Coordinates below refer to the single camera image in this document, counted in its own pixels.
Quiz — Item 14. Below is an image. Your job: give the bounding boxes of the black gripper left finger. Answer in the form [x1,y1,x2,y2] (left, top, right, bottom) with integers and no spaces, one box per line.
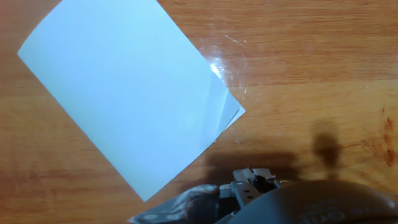
[127,167,262,224]

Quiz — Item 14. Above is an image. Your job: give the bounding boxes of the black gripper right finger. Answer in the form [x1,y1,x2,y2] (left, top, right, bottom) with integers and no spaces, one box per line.
[251,168,294,194]

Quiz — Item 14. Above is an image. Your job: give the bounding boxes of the white paper sheet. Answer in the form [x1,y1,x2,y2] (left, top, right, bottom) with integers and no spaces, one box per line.
[17,0,246,202]

